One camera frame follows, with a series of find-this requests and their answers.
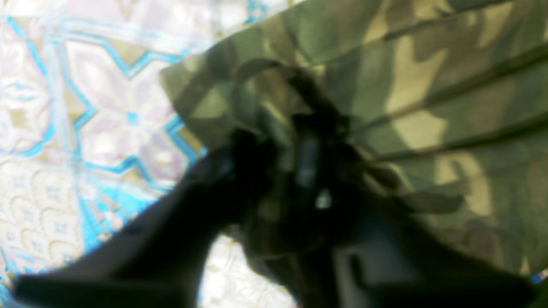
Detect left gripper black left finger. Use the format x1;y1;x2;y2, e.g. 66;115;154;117
12;133;274;308

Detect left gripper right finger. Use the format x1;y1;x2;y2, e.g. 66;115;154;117
274;115;536;308

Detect camouflage T-shirt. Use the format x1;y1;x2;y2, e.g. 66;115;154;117
161;0;547;273

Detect patterned tile tablecloth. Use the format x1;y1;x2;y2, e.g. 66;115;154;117
0;0;548;308

